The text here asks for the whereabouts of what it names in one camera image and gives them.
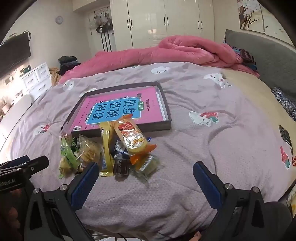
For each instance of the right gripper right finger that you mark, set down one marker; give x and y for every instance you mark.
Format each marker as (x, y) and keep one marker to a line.
(242, 214)

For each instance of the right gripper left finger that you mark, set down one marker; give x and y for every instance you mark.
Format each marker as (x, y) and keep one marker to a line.
(51, 214)

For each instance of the green milk cheese snack packet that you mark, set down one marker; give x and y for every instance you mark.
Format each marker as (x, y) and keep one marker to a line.
(68, 162)

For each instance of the yellow Alpenliebe candy packet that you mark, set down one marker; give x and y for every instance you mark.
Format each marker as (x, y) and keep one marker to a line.
(107, 132)

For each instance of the clear packet oat cookie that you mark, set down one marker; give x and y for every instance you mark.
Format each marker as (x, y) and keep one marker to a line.
(89, 150)

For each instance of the dark brown candy packet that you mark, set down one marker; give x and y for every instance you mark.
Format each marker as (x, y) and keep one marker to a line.
(121, 168)

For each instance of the blue foil biscuit packet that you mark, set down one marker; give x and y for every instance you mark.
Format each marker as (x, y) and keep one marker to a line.
(118, 151)

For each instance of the clear packet yellow cake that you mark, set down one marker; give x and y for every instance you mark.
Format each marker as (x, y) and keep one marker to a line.
(146, 166)

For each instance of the orange rice cracker packet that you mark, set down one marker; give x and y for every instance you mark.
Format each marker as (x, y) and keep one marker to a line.
(132, 137)

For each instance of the person's left hand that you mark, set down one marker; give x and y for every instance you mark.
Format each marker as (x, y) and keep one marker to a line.
(10, 224)

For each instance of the mauve patterned bed sheet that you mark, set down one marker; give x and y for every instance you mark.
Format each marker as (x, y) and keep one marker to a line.
(219, 117)

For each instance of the white drawer cabinet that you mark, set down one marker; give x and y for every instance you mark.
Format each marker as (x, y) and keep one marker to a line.
(37, 81)

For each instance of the tan knitted blanket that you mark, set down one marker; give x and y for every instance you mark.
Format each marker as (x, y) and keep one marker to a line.
(55, 76)

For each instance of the patterned grey pillow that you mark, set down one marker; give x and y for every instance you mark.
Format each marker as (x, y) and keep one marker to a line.
(285, 102)

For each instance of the dark folded clothes pile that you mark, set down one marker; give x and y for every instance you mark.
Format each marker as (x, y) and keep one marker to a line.
(67, 63)

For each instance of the pink children's book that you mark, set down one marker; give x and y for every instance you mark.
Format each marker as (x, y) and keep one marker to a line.
(143, 103)

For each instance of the dark shallow cardboard box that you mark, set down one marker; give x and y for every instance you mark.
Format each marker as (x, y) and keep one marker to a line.
(144, 127)

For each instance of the striped dark garment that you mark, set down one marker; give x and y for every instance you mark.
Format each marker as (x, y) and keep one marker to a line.
(245, 62)

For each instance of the grey padded headboard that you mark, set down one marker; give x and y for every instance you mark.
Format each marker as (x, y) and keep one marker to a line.
(275, 62)

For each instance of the pink quilted duvet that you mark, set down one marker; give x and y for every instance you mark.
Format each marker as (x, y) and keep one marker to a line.
(176, 48)

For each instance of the hanging bags on door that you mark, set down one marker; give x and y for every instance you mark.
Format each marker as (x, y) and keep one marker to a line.
(101, 23)

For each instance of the white glossy wardrobe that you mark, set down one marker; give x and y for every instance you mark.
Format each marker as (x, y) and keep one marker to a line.
(143, 24)

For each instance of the black wall television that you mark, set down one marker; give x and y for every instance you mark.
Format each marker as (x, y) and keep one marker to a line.
(13, 52)

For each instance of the round wall clock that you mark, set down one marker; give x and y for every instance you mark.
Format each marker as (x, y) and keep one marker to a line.
(59, 20)

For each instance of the tree wall painting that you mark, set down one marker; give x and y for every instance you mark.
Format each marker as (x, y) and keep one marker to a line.
(250, 16)

